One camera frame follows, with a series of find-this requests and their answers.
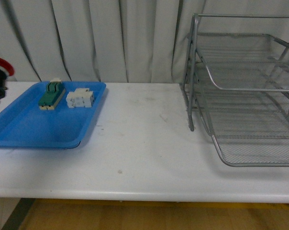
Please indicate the silver mesh tiered rack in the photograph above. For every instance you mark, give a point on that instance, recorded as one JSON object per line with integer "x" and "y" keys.
{"x": 236, "y": 76}

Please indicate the white circuit breaker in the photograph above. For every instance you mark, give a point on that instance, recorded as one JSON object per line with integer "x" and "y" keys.
{"x": 81, "y": 97}

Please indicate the white pleated curtain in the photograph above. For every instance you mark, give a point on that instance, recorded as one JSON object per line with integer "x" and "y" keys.
{"x": 108, "y": 40}

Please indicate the blue plastic tray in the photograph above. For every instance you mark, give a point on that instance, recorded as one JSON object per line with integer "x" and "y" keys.
{"x": 24, "y": 125}

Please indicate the green knife switch block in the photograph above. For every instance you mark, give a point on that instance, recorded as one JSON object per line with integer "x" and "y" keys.
{"x": 54, "y": 92}

